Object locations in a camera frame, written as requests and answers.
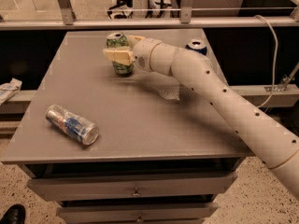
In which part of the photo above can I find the crumpled white blue packet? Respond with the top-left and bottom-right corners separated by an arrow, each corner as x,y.
0,78 -> 22,105

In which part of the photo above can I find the lower grey drawer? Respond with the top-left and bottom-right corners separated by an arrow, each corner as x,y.
57,203 -> 218,224

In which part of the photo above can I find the black office chair base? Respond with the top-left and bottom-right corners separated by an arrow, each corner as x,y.
107,0 -> 150,20

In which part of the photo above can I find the grey metal railing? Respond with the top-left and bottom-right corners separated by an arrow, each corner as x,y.
0,0 -> 299,31

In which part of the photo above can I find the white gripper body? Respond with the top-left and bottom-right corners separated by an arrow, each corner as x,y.
133,38 -> 162,73

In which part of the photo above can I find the green soda can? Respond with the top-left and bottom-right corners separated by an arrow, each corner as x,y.
107,32 -> 134,77

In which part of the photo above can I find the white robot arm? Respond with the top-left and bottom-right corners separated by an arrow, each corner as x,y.
103,33 -> 299,198

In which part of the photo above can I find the grey drawer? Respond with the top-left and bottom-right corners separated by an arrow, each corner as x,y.
57,203 -> 218,224
27,172 -> 237,201

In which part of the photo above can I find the upper grey drawer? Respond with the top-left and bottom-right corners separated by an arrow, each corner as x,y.
27,172 -> 237,201

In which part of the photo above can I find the black leather shoe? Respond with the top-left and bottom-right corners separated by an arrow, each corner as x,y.
0,203 -> 26,224

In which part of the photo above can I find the grey drawer cabinet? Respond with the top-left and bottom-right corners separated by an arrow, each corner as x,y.
2,32 -> 249,224

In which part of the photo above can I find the silver blue energy drink can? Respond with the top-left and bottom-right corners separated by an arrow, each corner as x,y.
46,104 -> 99,146

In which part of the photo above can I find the blue Pepsi can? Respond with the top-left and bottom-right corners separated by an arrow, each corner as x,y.
185,39 -> 207,55

